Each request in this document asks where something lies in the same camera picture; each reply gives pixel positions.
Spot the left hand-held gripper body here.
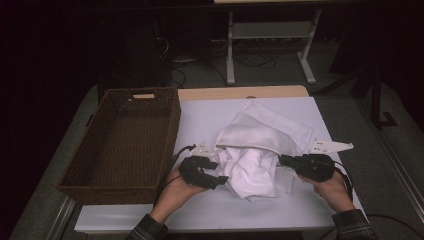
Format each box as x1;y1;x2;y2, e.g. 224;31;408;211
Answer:
178;141;221;188

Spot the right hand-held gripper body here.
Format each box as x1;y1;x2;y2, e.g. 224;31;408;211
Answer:
293;138;354;184

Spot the white garment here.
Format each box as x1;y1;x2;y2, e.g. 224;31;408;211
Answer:
218;145;282;202

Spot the white mesh laundry bag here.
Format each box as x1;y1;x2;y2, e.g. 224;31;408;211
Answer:
214;99;318;196

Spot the brown wicker basket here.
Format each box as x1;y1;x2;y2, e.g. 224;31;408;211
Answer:
57;87;182;205

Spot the person's left hand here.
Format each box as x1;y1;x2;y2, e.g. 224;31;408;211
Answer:
149;164;209;225

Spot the person's right hand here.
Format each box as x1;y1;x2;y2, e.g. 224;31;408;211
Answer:
296;169;356;213

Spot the black floor stand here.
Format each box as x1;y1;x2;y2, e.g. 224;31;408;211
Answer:
353;66;400;132

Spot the left hand-held gripper cable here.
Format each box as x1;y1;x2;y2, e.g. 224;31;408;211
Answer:
153;143;198;206

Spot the hand-held gripper cable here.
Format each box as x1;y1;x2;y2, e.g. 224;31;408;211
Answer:
334;160;424;240
153;143;198;206

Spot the right hand-held gripper cable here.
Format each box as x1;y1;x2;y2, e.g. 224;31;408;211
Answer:
334;160;424;240

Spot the aluminium frame rail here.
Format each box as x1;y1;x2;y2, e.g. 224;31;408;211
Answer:
378;131;424;214
45;195;78;240

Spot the black floor cable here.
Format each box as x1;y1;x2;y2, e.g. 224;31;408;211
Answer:
232;52;278;70
169;61;228;89

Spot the white metal desk frame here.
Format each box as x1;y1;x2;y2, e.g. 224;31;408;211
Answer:
225;9;323;87

